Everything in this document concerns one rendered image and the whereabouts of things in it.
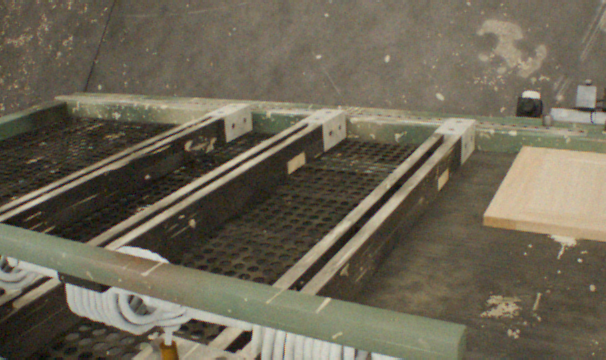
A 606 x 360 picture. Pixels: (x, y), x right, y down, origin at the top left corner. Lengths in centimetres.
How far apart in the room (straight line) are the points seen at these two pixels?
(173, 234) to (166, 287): 61
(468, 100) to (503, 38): 28
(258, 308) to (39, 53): 356
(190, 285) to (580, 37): 221
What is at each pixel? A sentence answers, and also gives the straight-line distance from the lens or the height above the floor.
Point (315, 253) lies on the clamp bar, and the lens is 86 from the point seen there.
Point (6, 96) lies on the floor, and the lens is 402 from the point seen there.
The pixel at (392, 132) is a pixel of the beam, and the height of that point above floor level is 89.
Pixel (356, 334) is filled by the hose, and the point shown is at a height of 197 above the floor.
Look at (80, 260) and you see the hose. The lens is 50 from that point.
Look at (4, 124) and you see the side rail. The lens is 204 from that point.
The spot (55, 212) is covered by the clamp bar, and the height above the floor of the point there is 150.
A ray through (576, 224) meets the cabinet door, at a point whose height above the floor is 123.
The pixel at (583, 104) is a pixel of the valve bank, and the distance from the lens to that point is 163.
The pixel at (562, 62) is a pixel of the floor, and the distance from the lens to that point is 249.
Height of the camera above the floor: 232
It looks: 62 degrees down
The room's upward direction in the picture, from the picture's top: 67 degrees counter-clockwise
